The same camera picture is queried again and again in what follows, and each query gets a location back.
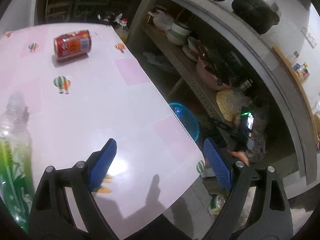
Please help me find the grey plastic bag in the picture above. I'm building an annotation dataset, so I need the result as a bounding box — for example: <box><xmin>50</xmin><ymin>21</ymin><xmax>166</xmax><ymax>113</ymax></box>
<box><xmin>144</xmin><ymin>51</ymin><xmax>175</xmax><ymax>72</ymax></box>

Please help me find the white power strip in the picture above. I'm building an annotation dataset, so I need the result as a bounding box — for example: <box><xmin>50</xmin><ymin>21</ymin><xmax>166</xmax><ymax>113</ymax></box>
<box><xmin>300</xmin><ymin>26</ymin><xmax>318</xmax><ymax>48</ymax></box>

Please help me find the blue plastic basket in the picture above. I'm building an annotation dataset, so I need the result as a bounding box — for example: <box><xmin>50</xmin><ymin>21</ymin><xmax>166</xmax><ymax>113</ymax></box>
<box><xmin>168</xmin><ymin>102</ymin><xmax>200</xmax><ymax>142</ymax></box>

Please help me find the red drink can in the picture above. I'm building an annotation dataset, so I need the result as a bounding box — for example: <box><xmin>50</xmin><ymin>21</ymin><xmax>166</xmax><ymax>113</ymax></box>
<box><xmin>54</xmin><ymin>29</ymin><xmax>92</xmax><ymax>61</ymax></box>

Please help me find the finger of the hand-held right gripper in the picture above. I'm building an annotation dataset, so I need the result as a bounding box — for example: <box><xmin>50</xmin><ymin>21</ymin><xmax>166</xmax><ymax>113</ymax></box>
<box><xmin>209</xmin><ymin>117</ymin><xmax>240</xmax><ymax>138</ymax></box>

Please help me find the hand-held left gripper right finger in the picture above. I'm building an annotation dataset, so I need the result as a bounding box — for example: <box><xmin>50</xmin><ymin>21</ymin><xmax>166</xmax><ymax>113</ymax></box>
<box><xmin>202</xmin><ymin>138</ymin><xmax>292</xmax><ymax>240</ymax></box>

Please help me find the person's right hand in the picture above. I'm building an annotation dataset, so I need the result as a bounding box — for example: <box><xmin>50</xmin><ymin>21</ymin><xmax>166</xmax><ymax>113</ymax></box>
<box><xmin>229</xmin><ymin>150</ymin><xmax>250</xmax><ymax>167</ymax></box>

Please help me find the yellow plastic bag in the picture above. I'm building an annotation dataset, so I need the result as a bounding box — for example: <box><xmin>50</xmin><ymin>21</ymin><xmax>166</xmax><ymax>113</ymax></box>
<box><xmin>215</xmin><ymin>87</ymin><xmax>250</xmax><ymax>122</ymax></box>

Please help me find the black pot with metal lid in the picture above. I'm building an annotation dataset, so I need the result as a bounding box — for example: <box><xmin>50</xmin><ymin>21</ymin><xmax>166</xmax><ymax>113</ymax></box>
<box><xmin>231</xmin><ymin>0</ymin><xmax>282</xmax><ymax>35</ymax></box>

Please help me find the white green packet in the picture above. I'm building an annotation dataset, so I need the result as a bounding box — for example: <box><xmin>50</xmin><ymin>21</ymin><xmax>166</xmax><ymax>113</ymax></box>
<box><xmin>208</xmin><ymin>192</ymin><xmax>227</xmax><ymax>215</ymax></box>

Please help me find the wooden board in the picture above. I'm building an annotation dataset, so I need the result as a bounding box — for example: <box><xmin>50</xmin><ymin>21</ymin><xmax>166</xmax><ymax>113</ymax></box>
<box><xmin>272</xmin><ymin>45</ymin><xmax>315</xmax><ymax>123</ymax></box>

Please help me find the seasoning bottle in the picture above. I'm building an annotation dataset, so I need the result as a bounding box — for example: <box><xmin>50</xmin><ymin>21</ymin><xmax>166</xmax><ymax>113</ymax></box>
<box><xmin>299</xmin><ymin>62</ymin><xmax>310</xmax><ymax>82</ymax></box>

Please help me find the pink clay pot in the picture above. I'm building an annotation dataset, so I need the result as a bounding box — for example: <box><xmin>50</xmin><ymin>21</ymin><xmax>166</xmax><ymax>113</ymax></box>
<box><xmin>196</xmin><ymin>57</ymin><xmax>233</xmax><ymax>90</ymax></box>

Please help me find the stack of plates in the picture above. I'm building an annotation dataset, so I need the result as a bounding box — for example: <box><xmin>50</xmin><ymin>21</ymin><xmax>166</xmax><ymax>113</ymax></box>
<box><xmin>182</xmin><ymin>36</ymin><xmax>208</xmax><ymax>62</ymax></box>

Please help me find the grey perforated basket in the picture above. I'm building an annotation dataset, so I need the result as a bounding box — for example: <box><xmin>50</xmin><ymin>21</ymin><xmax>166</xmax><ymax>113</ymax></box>
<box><xmin>144</xmin><ymin>24</ymin><xmax>225</xmax><ymax>140</ymax></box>

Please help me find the grey concrete counter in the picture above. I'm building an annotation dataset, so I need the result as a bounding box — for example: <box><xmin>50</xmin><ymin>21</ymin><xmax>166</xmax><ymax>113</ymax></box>
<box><xmin>35</xmin><ymin>0</ymin><xmax>320</xmax><ymax>188</ymax></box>

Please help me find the green label plastic bottle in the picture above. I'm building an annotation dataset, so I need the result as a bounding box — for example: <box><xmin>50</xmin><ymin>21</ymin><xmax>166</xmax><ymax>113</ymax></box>
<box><xmin>0</xmin><ymin>91</ymin><xmax>35</xmax><ymax>233</ymax></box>

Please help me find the stack of white bowls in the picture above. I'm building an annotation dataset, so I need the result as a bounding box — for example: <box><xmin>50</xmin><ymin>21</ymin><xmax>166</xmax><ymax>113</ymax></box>
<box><xmin>166</xmin><ymin>21</ymin><xmax>192</xmax><ymax>46</ymax></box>

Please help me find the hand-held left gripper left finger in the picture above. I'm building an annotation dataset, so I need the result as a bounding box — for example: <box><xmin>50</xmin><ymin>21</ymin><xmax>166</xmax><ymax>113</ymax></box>
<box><xmin>28</xmin><ymin>138</ymin><xmax>118</xmax><ymax>240</ymax></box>

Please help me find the white plastic bag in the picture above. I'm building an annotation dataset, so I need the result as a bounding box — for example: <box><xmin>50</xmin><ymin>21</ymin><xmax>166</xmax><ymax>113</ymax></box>
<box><xmin>152</xmin><ymin>12</ymin><xmax>173</xmax><ymax>32</ymax></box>

